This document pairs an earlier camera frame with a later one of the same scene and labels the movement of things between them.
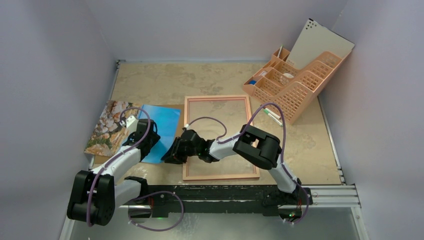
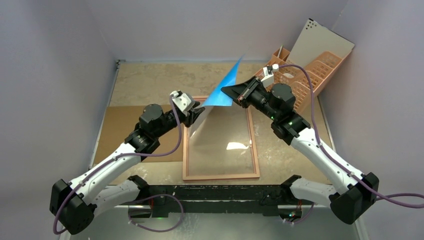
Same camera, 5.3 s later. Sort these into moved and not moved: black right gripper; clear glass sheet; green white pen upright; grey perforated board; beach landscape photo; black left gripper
Moved: black right gripper; beach landscape photo; black left gripper
Not moved: green white pen upright; grey perforated board; clear glass sheet
